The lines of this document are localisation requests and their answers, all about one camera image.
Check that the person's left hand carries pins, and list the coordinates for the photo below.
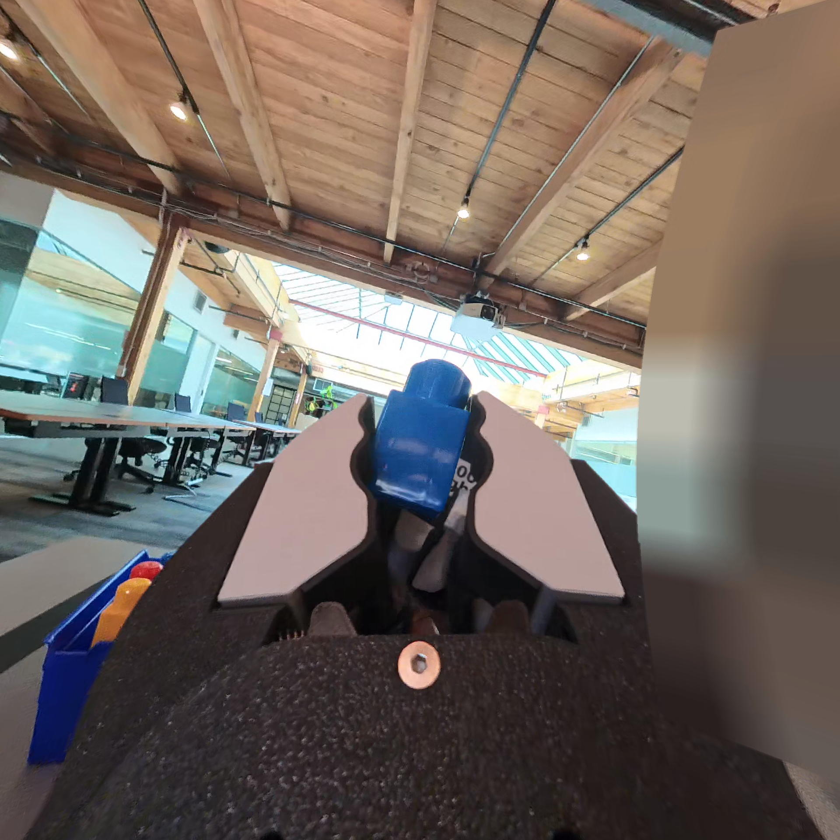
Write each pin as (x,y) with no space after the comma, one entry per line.
(423,623)

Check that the long wooden office desk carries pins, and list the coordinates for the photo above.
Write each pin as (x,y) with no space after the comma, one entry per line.
(98,412)

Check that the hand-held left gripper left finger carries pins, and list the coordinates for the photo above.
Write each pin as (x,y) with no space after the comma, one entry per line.
(302,518)

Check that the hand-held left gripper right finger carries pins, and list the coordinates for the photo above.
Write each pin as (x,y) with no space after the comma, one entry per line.
(544,518)

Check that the wooden post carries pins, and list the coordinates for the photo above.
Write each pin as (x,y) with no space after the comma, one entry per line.
(151,315)

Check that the ceiling track spotlight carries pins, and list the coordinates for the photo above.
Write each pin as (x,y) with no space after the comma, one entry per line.
(463,211)
(178,110)
(583,251)

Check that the row of black office chairs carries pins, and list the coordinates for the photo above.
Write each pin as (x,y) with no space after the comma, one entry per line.
(115,390)

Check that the orange mega block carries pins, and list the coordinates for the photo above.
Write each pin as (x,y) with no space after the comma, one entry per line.
(108,633)
(128,594)

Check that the blue mega block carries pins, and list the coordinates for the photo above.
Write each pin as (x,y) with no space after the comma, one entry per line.
(420,446)

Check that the black ceiling dome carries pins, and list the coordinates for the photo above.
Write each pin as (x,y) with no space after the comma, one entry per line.
(215,248)

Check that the white ceiling projector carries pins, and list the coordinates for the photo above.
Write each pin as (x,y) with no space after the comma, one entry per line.
(476,321)

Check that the blue plastic bin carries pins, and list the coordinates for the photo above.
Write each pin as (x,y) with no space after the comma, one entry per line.
(59,709)

